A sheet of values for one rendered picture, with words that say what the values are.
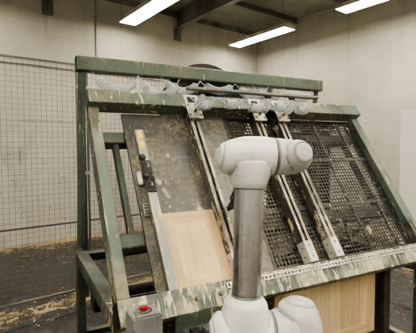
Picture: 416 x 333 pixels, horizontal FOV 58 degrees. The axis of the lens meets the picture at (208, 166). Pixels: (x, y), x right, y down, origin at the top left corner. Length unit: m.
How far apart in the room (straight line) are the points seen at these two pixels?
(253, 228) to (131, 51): 6.41
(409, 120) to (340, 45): 2.89
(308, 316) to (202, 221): 0.92
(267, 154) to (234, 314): 0.54
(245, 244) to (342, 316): 1.71
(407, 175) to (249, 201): 4.40
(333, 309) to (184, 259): 1.24
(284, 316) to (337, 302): 1.46
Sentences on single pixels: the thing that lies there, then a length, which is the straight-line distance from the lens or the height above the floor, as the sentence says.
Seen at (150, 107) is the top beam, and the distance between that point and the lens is 2.36.
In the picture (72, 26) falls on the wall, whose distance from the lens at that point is 7.14.
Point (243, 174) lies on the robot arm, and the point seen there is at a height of 1.49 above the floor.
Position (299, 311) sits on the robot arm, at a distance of 1.38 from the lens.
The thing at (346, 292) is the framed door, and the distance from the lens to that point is 2.87.
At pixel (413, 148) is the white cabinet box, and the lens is 5.50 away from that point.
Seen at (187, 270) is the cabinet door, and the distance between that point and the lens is 1.96.
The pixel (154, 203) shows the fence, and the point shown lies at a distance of 2.02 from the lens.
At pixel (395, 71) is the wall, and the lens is 7.27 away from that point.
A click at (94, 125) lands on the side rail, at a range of 2.20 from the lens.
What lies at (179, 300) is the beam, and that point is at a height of 0.86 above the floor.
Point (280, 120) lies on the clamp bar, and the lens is 2.72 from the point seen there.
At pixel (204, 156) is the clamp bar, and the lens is 2.25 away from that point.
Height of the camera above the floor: 1.58
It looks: 3 degrees down
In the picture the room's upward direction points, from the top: straight up
